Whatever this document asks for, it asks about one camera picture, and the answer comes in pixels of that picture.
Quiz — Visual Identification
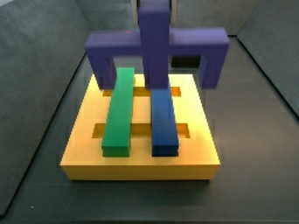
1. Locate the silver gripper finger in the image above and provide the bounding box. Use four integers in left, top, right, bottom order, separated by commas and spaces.
131, 0, 138, 27
170, 0, 178, 27

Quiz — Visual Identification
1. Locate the yellow slotted board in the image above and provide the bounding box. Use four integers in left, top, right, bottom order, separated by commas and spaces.
60, 74, 220, 180

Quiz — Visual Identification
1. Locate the blue bar block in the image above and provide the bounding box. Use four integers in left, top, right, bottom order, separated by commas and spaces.
151, 88, 179, 157

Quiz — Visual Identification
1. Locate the green bar block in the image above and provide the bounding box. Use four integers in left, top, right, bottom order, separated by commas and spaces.
102, 67, 135, 158

